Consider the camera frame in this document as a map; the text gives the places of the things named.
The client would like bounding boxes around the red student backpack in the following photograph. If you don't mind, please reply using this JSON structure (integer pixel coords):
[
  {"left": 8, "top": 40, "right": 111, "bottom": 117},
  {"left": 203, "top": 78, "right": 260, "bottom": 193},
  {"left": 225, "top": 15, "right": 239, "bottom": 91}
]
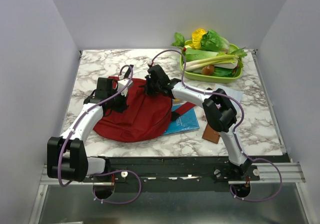
[{"left": 92, "top": 75, "right": 197, "bottom": 143}]

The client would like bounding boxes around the brown leather wallet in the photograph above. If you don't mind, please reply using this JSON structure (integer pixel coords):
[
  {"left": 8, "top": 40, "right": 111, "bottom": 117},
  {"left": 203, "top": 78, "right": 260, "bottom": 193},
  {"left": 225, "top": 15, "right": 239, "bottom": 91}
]
[{"left": 202, "top": 124, "right": 220, "bottom": 144}]

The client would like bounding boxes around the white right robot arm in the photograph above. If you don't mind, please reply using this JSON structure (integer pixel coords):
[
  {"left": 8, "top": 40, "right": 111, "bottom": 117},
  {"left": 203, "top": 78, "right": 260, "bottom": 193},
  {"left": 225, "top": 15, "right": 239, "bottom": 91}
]
[{"left": 145, "top": 64, "right": 252, "bottom": 180}]

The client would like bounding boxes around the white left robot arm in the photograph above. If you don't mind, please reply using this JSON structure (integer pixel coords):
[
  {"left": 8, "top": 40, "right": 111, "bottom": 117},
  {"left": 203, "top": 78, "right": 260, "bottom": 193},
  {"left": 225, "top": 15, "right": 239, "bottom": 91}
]
[{"left": 47, "top": 78, "right": 133, "bottom": 182}]

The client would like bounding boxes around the green plastic tray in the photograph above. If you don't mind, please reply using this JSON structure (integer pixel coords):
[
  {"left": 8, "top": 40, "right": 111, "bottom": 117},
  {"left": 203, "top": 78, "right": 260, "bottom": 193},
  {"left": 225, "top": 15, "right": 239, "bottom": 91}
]
[{"left": 180, "top": 40, "right": 247, "bottom": 83}]

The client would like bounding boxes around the green white leek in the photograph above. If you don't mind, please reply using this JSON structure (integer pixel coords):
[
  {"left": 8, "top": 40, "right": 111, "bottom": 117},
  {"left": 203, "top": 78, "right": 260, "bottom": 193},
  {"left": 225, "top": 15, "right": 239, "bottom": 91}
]
[{"left": 185, "top": 54, "right": 240, "bottom": 71}]

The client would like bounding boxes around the green leaf sprig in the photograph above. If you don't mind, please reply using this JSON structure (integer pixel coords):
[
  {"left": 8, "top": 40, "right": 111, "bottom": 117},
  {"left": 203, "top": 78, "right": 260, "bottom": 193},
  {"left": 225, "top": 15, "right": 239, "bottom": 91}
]
[{"left": 171, "top": 32, "right": 185, "bottom": 48}]

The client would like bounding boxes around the blue paperback book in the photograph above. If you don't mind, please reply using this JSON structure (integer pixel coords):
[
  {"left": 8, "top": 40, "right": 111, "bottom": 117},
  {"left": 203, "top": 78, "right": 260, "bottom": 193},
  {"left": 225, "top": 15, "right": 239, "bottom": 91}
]
[{"left": 162, "top": 103, "right": 200, "bottom": 136}]

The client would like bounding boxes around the brown mushroom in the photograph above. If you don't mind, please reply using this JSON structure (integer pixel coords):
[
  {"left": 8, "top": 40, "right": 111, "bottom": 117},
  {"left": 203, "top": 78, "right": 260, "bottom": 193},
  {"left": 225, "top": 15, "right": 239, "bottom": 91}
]
[{"left": 201, "top": 65, "right": 215, "bottom": 76}]

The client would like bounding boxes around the yellow artificial flower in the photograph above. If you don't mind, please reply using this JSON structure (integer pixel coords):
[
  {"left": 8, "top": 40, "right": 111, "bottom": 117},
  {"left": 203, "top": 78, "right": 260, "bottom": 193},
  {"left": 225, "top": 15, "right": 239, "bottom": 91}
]
[{"left": 186, "top": 28, "right": 206, "bottom": 49}]

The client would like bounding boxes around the green lettuce head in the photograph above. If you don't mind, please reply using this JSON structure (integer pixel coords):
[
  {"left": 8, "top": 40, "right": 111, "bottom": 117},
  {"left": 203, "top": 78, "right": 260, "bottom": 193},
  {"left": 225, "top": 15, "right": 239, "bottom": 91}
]
[{"left": 200, "top": 29, "right": 230, "bottom": 52}]

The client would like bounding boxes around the flower cover Designer Fate book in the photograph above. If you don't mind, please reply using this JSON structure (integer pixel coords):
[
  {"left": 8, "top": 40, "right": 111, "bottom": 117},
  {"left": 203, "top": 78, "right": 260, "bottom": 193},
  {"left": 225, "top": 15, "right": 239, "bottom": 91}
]
[{"left": 213, "top": 84, "right": 243, "bottom": 117}]

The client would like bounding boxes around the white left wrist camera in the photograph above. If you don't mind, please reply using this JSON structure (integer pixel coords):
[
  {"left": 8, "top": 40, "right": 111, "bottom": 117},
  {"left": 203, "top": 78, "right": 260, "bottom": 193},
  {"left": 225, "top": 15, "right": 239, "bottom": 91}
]
[{"left": 117, "top": 78, "right": 133, "bottom": 97}]

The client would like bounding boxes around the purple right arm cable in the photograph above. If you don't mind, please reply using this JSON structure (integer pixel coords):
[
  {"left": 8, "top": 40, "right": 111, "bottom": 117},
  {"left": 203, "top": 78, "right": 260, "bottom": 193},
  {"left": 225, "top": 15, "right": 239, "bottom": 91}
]
[{"left": 149, "top": 49, "right": 283, "bottom": 203}]

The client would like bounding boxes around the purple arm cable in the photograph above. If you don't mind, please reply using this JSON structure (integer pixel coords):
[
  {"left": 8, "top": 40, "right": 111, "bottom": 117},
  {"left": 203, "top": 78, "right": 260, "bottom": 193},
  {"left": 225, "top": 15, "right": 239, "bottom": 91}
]
[
  {"left": 57, "top": 64, "right": 142, "bottom": 205},
  {"left": 149, "top": 49, "right": 283, "bottom": 203}
]

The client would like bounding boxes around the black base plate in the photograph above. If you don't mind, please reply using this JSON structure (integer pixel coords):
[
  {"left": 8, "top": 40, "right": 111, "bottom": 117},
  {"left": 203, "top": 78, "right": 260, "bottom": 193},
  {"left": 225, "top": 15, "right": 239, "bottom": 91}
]
[{"left": 51, "top": 155, "right": 292, "bottom": 194}]

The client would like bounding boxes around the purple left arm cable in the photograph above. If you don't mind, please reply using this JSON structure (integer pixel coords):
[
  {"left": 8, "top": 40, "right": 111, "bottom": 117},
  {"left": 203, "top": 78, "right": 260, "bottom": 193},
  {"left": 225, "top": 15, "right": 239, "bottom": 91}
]
[{"left": 57, "top": 64, "right": 142, "bottom": 205}]

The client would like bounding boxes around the aluminium rail frame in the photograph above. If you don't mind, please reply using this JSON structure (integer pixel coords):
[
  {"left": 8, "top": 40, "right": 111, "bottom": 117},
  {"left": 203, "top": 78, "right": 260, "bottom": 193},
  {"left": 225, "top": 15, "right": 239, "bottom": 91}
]
[{"left": 30, "top": 155, "right": 319, "bottom": 224}]

